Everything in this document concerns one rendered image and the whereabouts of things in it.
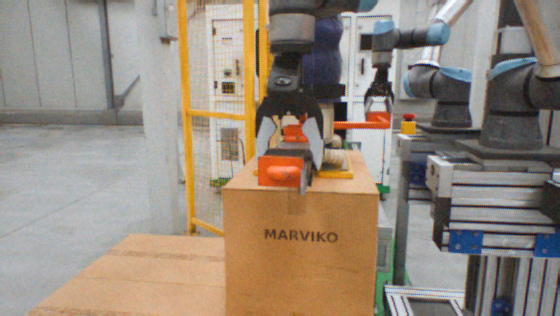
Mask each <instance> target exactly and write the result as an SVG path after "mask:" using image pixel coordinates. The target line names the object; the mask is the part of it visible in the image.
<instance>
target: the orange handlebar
mask: <svg viewBox="0 0 560 316"><path fill-rule="evenodd" d="M376 122H377V123H372V122H333V129H359V130H368V129H390V128H391V123H389V122H388V121H387V120H386V119H385V118H383V117H382V116H377V117H376ZM283 141H286V142H296V141H302V143H309V141H308V139H307V137H300V136H296V137H294V136H289V137H285V138H284V139H283ZM267 175H268V177H270V178H272V179H274V180H280V181H291V180H295V179H298V178H300V168H298V167H295V166H291V167H280V166H270V167H268V168H267Z"/></svg>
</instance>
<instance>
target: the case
mask: <svg viewBox="0 0 560 316"><path fill-rule="evenodd" d="M345 151H347V152H348V155H349V157H350V161H351V164H352V170H353V174H354V177H353V179H330V178H319V171H316V168H315V167H314V165H313V162H312V166H311V170H310V173H313V184H312V187H308V186H307V187H306V194H305V195H301V194H300V187H261V186H258V176H254V175H253V170H254V169H255V167H256V166H257V165H258V162H257V159H256V155H255V156H254V157H253V158H252V159H251V160H250V161H249V162H248V163H247V164H246V165H245V166H244V167H243V168H242V169H241V170H240V171H239V172H238V173H237V174H236V175H235V176H234V177H233V178H232V179H231V180H230V181H229V182H228V183H227V184H226V185H225V186H224V187H223V227H224V258H225V288H226V316H374V300H375V284H376V281H375V268H376V253H377V237H378V221H379V206H380V193H379V191H378V189H377V187H376V185H375V183H374V182H373V177H372V175H371V174H370V172H369V169H368V168H367V166H366V162H365V160H364V158H363V156H362V154H361V152H360V150H345Z"/></svg>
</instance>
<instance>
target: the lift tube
mask: <svg viewBox="0 0 560 316"><path fill-rule="evenodd" d="M343 30H344V24H343V21H342V14H336V15H334V16H330V17H328V18H324V19H321V20H319V21H315V29H314V43H310V44H312V45H313V53H312V54H305V55H304V64H303V83H304V84H340V78H341V74H342V59H341V50H340V46H339V45H340V42H341V37H342V35H343ZM316 101H317V104H322V103H339V102H342V101H341V97H324V98H316Z"/></svg>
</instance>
